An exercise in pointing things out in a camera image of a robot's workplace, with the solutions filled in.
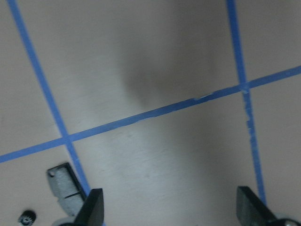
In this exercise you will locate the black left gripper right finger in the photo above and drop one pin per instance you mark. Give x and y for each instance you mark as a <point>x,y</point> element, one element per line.
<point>250,210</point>

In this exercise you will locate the black brake pad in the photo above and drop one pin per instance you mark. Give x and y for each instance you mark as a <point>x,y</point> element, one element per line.
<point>66,187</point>

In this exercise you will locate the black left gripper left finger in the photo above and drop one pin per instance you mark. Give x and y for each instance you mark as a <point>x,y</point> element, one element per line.
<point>92,211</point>

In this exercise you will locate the small black bearing gear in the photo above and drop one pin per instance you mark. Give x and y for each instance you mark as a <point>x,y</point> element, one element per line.
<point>27,218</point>

